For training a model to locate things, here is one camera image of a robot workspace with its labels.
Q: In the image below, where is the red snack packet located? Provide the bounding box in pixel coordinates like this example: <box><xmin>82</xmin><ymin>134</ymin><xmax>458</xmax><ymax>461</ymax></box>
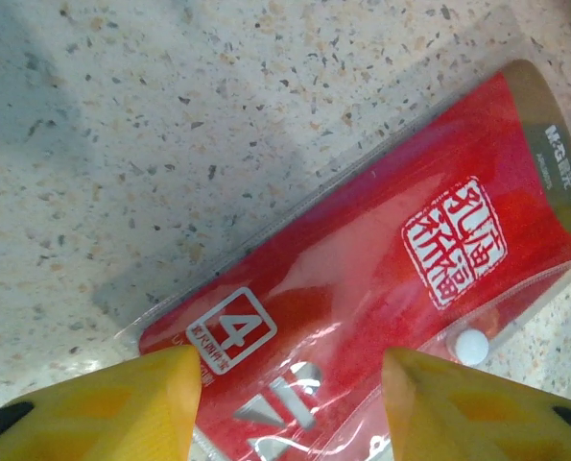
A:
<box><xmin>114</xmin><ymin>60</ymin><xmax>571</xmax><ymax>461</ymax></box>

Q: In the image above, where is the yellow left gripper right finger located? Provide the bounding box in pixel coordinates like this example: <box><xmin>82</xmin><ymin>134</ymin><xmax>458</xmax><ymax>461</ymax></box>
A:
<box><xmin>383</xmin><ymin>347</ymin><xmax>571</xmax><ymax>461</ymax></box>

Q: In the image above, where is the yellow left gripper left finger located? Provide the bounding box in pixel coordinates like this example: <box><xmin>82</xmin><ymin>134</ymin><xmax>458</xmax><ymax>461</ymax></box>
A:
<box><xmin>0</xmin><ymin>345</ymin><xmax>202</xmax><ymax>461</ymax></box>

